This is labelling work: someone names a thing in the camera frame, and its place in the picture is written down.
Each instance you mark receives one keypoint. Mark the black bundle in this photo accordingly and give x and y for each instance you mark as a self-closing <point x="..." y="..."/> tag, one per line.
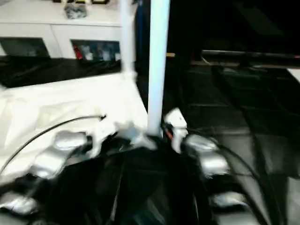
<point x="75" y="10"/>

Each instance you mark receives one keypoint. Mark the black rod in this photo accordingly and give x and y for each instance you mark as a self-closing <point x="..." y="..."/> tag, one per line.
<point x="246" y="54"/>

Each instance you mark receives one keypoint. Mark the black table mat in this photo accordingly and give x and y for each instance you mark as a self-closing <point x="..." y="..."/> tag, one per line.
<point x="234" y="117"/>

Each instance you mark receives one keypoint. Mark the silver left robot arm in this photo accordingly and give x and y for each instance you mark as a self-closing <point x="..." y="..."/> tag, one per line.
<point x="54" y="154"/>

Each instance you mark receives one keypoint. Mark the red item in cabinet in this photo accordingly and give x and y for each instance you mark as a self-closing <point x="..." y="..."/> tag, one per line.
<point x="78" y="52"/>

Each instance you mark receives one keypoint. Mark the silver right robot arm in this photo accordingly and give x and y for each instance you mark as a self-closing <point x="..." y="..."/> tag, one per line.
<point x="213" y="159"/>

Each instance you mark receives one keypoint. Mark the white board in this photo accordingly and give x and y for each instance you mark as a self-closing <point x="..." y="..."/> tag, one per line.
<point x="294" y="75"/>

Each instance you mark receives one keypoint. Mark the white jar in cabinet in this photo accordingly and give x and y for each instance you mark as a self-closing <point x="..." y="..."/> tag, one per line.
<point x="117" y="55"/>

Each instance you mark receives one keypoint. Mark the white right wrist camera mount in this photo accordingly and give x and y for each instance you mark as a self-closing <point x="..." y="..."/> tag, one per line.
<point x="175" y="117"/>

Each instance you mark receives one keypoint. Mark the white glass-door cabinet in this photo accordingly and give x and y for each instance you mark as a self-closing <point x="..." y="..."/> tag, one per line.
<point x="58" y="30"/>

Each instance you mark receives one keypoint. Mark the white plastic table top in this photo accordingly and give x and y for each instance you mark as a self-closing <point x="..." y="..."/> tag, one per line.
<point x="70" y="98"/>

